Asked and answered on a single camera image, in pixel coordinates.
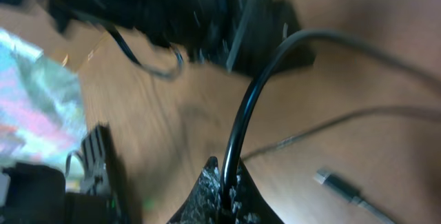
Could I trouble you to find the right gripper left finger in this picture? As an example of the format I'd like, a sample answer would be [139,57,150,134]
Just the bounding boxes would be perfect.
[168,156,221,224]

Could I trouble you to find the black usb cable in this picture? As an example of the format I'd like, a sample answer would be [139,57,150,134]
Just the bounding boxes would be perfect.
[218,28,441,218]
[240,105,441,224]

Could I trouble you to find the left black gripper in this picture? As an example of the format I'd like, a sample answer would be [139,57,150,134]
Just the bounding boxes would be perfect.
[48,0,301,77]

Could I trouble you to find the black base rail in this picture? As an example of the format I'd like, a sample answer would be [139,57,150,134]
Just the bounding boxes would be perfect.
[1,125,131,224]

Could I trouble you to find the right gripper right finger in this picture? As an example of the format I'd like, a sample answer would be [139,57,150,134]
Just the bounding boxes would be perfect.
[234,160,283,224]

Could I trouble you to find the colourful printed sheet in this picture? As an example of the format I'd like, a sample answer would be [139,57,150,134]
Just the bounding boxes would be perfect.
[1,29,87,167]

